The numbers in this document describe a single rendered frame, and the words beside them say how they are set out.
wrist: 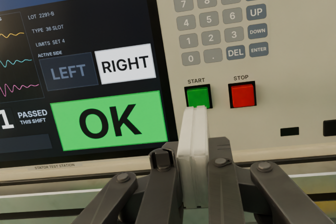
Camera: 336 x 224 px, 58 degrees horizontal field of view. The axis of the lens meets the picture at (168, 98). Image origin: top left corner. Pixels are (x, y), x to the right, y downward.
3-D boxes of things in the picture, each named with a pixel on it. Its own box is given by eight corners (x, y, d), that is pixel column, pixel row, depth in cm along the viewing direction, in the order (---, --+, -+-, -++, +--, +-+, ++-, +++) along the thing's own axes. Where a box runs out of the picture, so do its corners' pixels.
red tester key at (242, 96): (254, 105, 26) (253, 85, 25) (233, 108, 26) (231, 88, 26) (253, 101, 27) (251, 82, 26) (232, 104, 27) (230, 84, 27)
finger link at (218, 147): (209, 189, 13) (283, 184, 12) (207, 137, 17) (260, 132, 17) (212, 219, 13) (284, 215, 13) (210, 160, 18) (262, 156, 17)
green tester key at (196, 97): (209, 108, 26) (207, 88, 26) (189, 110, 27) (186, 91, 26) (209, 104, 27) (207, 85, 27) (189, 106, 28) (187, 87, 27)
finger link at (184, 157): (199, 209, 15) (184, 210, 15) (200, 145, 22) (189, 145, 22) (191, 155, 14) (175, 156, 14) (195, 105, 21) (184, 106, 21)
